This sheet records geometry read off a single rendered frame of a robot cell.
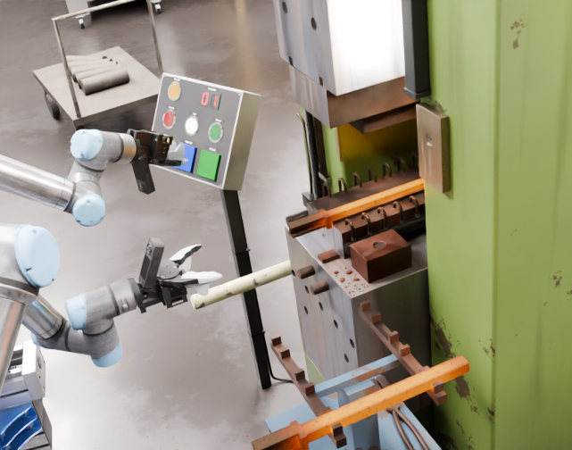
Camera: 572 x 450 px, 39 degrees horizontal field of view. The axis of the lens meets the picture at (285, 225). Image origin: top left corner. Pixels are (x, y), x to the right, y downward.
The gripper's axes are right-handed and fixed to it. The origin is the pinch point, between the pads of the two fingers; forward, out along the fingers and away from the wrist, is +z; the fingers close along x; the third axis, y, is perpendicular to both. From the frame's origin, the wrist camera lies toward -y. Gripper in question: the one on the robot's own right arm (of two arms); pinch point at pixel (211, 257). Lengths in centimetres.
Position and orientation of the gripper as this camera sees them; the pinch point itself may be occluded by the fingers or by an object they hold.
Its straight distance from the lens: 191.6
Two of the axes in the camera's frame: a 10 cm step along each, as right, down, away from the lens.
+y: 1.3, 8.4, 5.3
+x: 4.1, 4.4, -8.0
